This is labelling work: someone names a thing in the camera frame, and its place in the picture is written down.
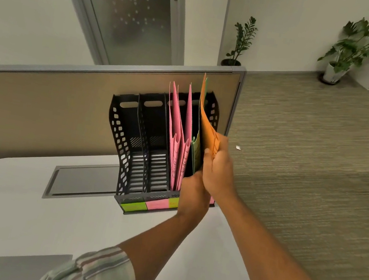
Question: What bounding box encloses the person's left hand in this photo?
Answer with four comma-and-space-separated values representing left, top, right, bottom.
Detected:
175, 168, 216, 223

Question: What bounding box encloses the person's right hand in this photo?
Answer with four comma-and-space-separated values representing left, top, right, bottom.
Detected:
195, 133, 247, 208

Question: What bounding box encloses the green folder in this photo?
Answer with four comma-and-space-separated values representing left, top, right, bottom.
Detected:
185, 77, 217, 175

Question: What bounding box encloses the orange folder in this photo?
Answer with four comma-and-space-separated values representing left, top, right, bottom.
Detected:
188, 73, 240, 164

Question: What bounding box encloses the pink folder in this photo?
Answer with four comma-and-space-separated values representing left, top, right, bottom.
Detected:
170, 82, 203, 192
151, 80, 193, 191

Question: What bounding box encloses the black perforated file rack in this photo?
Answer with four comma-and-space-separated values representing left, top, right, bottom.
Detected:
92, 74, 235, 230

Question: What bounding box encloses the grey folder white spine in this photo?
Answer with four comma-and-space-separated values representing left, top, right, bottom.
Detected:
0, 242, 74, 280

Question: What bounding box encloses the person's right forearm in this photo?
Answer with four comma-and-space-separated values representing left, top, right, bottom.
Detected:
206, 193, 329, 280

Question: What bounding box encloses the person's left forearm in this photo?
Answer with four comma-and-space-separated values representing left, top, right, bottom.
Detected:
111, 202, 207, 280

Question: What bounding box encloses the slim leafy green plant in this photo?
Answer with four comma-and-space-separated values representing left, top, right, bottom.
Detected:
220, 12, 260, 72

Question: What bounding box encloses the potted plant white pot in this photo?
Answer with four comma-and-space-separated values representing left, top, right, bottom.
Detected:
314, 7, 369, 92

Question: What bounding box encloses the tan desk partition panel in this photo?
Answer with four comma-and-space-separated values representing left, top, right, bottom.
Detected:
0, 23, 248, 213

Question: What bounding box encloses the frosted glass door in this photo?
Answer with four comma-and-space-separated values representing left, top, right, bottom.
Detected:
32, 0, 195, 80

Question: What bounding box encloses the grey cable tray cover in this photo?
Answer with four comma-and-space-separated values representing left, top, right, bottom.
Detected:
41, 152, 122, 212

